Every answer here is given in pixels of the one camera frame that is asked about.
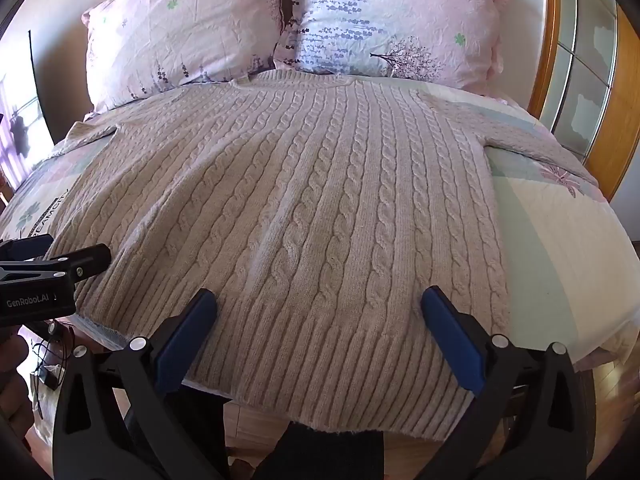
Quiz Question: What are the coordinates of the beige cable-knit sweater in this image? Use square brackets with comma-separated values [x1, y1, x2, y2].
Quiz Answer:
[50, 67, 566, 445]

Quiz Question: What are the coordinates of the pink floral pillow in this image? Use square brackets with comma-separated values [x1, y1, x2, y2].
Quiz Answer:
[81, 0, 284, 116]
[272, 0, 522, 97]

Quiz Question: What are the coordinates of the wood-framed glass wardrobe door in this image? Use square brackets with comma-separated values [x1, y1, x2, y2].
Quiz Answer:
[527, 0, 640, 203]

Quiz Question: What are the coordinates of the window with purple curtain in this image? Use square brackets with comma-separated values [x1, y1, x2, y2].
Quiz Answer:
[0, 72, 53, 198]

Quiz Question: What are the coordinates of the pastel printed bed quilt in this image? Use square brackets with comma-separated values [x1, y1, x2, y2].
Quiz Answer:
[0, 77, 640, 376]

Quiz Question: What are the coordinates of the person's dark trouser leg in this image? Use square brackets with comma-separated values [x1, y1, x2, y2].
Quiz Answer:
[255, 422, 387, 480]

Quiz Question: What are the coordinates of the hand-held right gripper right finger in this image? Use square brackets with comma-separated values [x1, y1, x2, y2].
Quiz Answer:
[420, 285, 588, 480]

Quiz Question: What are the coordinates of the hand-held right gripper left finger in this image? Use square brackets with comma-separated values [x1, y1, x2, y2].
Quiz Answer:
[51, 287, 227, 480]

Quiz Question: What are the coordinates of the person's left hand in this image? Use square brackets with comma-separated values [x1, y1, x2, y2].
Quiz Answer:
[0, 327, 32, 428]

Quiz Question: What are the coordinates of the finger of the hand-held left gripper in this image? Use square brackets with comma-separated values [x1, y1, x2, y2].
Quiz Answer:
[0, 234, 54, 262]
[0, 243, 112, 283]

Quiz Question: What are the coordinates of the black charger with cable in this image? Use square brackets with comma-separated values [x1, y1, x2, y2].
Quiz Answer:
[29, 322, 87, 392]

